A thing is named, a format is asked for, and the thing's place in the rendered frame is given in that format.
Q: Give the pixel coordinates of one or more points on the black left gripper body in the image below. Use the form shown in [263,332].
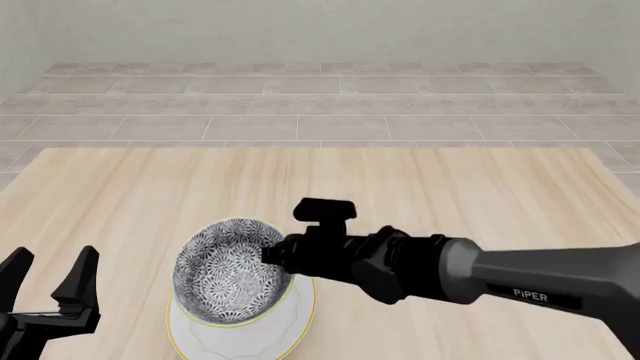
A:
[30,330]

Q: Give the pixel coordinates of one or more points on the white plate with yellow rim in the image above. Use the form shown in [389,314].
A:
[235,337]

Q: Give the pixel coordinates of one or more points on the grey and black right robot arm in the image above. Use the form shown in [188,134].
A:
[525,279]

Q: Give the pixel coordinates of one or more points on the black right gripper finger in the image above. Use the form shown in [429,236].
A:
[271,255]

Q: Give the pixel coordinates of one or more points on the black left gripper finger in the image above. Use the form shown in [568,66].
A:
[82,285]
[16,273]

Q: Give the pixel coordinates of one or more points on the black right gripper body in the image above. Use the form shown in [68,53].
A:
[312,255]

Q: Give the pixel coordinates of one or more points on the black white patterned bowl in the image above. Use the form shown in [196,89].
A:
[225,270]

